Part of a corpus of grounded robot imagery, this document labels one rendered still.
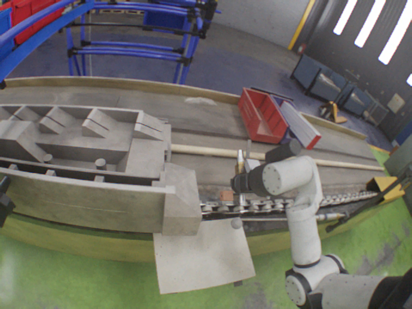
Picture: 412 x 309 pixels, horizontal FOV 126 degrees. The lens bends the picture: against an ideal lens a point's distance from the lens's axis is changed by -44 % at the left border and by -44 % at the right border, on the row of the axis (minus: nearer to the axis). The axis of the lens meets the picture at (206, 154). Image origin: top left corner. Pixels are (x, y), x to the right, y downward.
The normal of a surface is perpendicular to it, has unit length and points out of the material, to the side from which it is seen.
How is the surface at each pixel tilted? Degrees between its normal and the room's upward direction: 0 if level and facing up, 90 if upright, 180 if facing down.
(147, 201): 80
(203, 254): 0
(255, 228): 0
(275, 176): 96
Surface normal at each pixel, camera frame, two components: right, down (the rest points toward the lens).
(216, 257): 0.27, -0.64
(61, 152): 0.16, 0.65
